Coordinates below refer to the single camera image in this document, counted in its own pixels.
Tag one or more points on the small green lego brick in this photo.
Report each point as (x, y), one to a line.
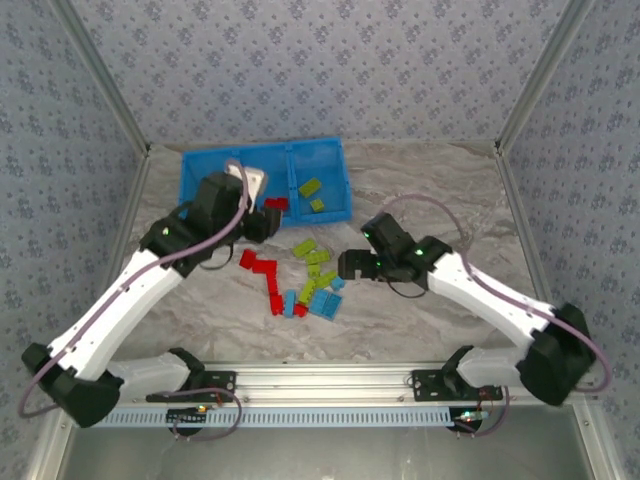
(316, 205)
(314, 271)

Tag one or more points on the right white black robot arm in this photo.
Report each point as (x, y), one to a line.
(490, 295)

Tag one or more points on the small red lego brick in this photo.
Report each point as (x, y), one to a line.
(300, 310)

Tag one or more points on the blue three-compartment plastic bin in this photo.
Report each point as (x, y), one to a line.
(325, 160)

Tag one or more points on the small black circuit board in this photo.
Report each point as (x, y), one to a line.
(185, 414)
(470, 415)

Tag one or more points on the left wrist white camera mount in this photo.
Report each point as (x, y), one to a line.
(252, 180)

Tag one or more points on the aluminium table side rail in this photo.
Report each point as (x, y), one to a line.
(515, 200)
(132, 200)

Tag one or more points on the aluminium extrusion mounting rail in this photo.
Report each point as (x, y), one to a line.
(320, 382)

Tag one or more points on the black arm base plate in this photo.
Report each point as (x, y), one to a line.
(425, 385)
(225, 382)

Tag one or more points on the aluminium frame post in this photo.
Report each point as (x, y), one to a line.
(542, 75)
(102, 75)

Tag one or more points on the aluminium lower frame bar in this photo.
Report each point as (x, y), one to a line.
(47, 450)
(597, 445)

